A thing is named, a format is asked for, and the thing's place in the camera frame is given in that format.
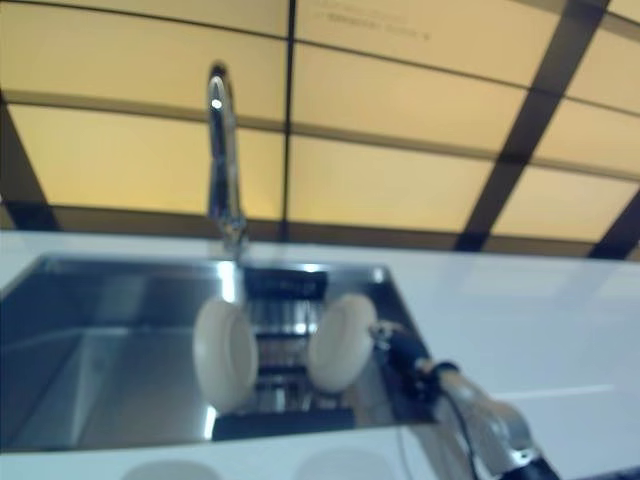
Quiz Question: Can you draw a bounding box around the cream round plate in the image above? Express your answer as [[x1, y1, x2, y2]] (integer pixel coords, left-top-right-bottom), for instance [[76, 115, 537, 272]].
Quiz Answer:
[[192, 298, 260, 415], [307, 293, 379, 393]]

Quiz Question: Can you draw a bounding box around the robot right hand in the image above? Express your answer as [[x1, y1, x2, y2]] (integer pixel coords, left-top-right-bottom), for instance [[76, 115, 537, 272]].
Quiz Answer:
[[367, 321, 437, 397]]

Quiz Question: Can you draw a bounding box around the stainless steel sink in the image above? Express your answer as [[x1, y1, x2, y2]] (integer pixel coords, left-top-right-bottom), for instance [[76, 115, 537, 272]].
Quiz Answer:
[[0, 253, 437, 452]]

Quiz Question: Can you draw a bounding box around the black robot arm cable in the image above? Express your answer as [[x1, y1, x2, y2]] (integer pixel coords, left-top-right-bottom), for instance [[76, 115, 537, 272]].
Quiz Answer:
[[443, 392, 482, 480]]

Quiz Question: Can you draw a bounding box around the chrome kitchen faucet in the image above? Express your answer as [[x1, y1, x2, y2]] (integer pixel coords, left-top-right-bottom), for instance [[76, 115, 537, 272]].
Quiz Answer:
[[205, 62, 249, 262]]

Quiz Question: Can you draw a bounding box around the black sink drying rack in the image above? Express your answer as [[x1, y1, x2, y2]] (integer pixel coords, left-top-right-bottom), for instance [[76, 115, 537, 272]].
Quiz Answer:
[[213, 266, 357, 442]]

